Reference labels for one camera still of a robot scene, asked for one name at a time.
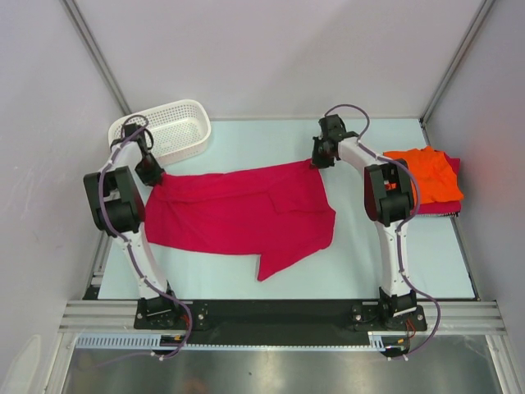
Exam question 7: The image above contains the magenta t shirt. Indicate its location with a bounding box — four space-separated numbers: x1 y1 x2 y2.
417 149 464 217
145 160 336 282

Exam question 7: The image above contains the magenta folded t shirt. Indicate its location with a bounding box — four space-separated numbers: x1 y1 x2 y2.
417 149 464 217

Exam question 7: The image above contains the aluminium right corner post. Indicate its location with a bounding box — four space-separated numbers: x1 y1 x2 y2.
419 0 499 128

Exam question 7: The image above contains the white slotted cable duct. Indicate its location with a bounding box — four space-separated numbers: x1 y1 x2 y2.
75 333 386 351

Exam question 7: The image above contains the white perforated plastic basket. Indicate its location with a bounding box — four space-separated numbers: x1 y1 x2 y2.
107 99 212 167

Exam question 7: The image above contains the aluminium left corner post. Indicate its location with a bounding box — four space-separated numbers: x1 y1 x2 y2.
59 0 131 115

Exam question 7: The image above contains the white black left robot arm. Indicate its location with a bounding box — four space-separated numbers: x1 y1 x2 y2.
83 115 181 328

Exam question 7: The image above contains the aluminium front frame rail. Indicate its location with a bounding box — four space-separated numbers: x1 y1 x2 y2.
59 300 506 335

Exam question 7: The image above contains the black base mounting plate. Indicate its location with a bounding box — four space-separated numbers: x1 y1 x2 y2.
134 300 427 346

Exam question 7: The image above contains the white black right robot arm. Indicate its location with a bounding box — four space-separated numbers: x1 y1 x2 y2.
311 114 418 329

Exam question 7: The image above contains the aluminium corner post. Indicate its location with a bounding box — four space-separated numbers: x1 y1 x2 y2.
419 0 499 128
59 0 131 115

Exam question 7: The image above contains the orange t shirt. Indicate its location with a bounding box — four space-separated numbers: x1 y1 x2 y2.
384 146 464 204

